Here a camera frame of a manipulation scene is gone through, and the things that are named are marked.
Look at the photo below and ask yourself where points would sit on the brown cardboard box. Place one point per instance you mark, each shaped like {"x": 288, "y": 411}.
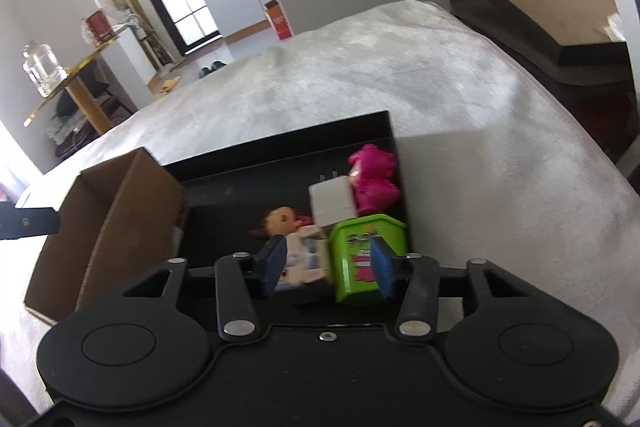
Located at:
{"x": 135, "y": 207}

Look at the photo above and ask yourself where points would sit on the orange carton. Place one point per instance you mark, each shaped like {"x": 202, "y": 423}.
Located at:
{"x": 279, "y": 22}

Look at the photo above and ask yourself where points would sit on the small doll figurine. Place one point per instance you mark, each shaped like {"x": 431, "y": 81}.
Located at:
{"x": 300, "y": 257}

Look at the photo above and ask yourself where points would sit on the white side cabinet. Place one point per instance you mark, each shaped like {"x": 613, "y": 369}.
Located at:
{"x": 132, "y": 62}

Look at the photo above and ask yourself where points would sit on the red box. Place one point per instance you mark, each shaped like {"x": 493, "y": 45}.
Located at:
{"x": 98, "y": 26}

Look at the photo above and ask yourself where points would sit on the black tray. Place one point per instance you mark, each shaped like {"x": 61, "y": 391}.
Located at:
{"x": 250, "y": 197}

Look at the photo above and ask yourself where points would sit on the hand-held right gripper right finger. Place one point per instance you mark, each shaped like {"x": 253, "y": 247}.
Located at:
{"x": 384, "y": 269}

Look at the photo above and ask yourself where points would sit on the gold-rimmed oval table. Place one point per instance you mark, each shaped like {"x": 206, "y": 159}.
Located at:
{"x": 87, "y": 107}

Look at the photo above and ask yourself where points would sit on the white bed blanket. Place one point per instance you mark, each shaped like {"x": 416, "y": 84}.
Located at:
{"x": 400, "y": 82}

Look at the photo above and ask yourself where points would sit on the green toy box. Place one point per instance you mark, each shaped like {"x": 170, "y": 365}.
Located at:
{"x": 350, "y": 267}

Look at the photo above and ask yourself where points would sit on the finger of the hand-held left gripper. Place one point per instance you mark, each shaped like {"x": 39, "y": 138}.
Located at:
{"x": 25, "y": 221}

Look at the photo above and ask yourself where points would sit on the black slipper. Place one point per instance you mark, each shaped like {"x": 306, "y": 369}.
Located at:
{"x": 205, "y": 72}
{"x": 219, "y": 66}

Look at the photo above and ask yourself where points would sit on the pink bear toy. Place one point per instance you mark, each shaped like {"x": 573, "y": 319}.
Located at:
{"x": 372, "y": 187}

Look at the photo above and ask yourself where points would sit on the clear large water bottle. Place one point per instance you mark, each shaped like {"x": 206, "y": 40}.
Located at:
{"x": 44, "y": 69}

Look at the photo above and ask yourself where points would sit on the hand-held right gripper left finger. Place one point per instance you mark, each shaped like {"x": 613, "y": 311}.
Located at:
{"x": 274, "y": 267}

